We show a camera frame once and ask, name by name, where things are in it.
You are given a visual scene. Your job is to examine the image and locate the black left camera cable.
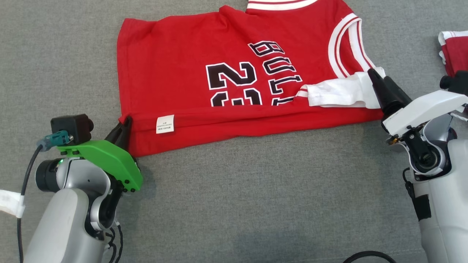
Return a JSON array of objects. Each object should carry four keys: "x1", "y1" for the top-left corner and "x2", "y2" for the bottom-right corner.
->
[{"x1": 16, "y1": 144, "x2": 44, "y2": 263}]

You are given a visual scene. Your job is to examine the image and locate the red white basketball jersey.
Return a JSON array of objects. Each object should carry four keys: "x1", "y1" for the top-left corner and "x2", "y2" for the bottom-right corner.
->
[{"x1": 117, "y1": 0, "x2": 386, "y2": 157}]

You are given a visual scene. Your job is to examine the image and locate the teal left camera cable connector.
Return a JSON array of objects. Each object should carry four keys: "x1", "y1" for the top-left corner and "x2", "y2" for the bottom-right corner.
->
[{"x1": 37, "y1": 130, "x2": 73, "y2": 152}]

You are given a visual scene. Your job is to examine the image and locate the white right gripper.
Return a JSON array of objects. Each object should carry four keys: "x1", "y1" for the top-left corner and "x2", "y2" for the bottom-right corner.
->
[{"x1": 367, "y1": 68, "x2": 468, "y2": 138}]

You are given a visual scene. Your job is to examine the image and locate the white cable strap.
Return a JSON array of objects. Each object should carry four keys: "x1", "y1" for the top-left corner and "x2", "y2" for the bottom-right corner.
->
[{"x1": 0, "y1": 189, "x2": 26, "y2": 218}]

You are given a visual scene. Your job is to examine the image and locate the thick black looped cable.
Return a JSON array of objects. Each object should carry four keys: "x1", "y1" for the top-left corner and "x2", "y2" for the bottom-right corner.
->
[{"x1": 343, "y1": 250, "x2": 397, "y2": 263}]

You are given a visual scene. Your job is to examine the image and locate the black cable with white tag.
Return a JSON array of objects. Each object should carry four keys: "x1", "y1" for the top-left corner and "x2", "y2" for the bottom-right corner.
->
[{"x1": 104, "y1": 221, "x2": 124, "y2": 263}]

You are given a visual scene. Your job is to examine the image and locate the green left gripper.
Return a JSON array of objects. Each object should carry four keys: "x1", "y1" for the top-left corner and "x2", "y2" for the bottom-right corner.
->
[{"x1": 57, "y1": 116, "x2": 144, "y2": 193}]

